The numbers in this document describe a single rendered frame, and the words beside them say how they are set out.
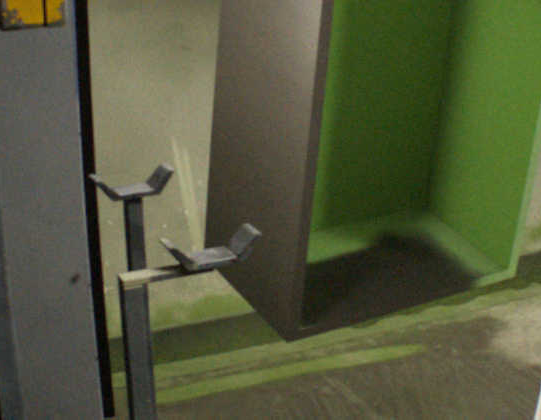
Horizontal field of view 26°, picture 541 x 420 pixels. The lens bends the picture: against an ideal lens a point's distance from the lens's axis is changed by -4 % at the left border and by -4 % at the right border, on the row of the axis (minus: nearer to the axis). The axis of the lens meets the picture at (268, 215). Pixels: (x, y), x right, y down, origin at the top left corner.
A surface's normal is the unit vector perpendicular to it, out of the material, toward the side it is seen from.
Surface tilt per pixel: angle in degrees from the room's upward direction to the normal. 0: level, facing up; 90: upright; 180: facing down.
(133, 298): 90
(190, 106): 57
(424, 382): 0
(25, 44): 90
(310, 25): 90
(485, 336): 0
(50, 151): 90
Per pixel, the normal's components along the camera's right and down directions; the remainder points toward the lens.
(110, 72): 0.34, -0.28
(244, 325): 0.42, 0.29
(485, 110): -0.86, 0.18
